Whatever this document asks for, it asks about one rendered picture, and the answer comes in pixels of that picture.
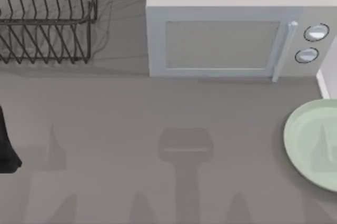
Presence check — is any microwave oven door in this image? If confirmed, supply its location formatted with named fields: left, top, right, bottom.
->
left=146, top=6, right=303, bottom=78

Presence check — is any pale green plate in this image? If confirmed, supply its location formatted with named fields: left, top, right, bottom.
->
left=283, top=98, right=337, bottom=192

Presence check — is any small round microwave knob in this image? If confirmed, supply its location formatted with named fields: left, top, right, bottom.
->
left=294, top=47, right=320, bottom=64

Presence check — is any large round microwave knob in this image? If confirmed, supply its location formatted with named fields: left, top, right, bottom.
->
left=303, top=23, right=330, bottom=42

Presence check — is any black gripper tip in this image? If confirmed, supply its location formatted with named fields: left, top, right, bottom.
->
left=0, top=106, right=23, bottom=175

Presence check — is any black wire dish rack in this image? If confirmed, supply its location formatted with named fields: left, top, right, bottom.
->
left=0, top=0, right=101, bottom=65

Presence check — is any microwave door handle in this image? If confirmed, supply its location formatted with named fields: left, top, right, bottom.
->
left=272, top=21, right=299, bottom=83

